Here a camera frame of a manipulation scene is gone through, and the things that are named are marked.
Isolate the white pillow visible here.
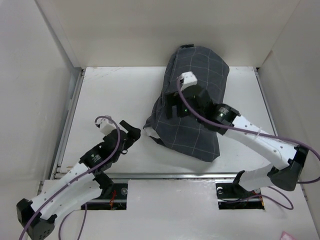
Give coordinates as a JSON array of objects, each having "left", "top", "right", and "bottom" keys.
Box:
[{"left": 144, "top": 127, "right": 160, "bottom": 139}]

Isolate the dark grey checked pillowcase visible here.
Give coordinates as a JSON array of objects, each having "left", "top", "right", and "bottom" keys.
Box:
[{"left": 143, "top": 44, "right": 230, "bottom": 163}]

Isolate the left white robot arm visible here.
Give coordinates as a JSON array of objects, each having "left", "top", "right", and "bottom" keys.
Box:
[{"left": 16, "top": 116, "right": 141, "bottom": 240}]

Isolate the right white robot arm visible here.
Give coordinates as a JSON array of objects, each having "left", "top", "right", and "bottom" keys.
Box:
[{"left": 164, "top": 84, "right": 309, "bottom": 197}]

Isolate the pink object at corner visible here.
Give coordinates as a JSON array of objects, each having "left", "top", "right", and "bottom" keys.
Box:
[{"left": 280, "top": 231, "right": 296, "bottom": 240}]

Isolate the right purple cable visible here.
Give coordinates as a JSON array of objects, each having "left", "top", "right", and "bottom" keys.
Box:
[{"left": 176, "top": 77, "right": 320, "bottom": 211}]

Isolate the purple cable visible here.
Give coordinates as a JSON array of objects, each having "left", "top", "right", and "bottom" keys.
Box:
[
  {"left": 18, "top": 115, "right": 122, "bottom": 240},
  {"left": 176, "top": 77, "right": 320, "bottom": 211}
]

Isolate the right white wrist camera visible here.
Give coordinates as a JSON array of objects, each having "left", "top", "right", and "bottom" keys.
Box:
[{"left": 177, "top": 71, "right": 198, "bottom": 91}]

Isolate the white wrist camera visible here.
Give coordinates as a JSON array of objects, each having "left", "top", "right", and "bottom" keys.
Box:
[
  {"left": 177, "top": 71, "right": 198, "bottom": 91},
  {"left": 94, "top": 115, "right": 116, "bottom": 136}
]

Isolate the aluminium rail at table front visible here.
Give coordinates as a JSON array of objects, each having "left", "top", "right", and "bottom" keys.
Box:
[{"left": 106, "top": 173, "right": 237, "bottom": 180}]

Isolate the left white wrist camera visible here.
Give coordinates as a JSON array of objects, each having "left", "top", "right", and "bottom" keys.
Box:
[{"left": 94, "top": 115, "right": 116, "bottom": 136}]

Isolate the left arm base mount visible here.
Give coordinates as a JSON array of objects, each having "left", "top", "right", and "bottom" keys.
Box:
[{"left": 86, "top": 175, "right": 129, "bottom": 211}]

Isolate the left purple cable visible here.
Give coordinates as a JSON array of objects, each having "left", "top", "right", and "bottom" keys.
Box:
[{"left": 18, "top": 115, "right": 122, "bottom": 240}]

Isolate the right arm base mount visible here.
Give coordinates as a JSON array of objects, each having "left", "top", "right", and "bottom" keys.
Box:
[{"left": 215, "top": 170, "right": 265, "bottom": 210}]

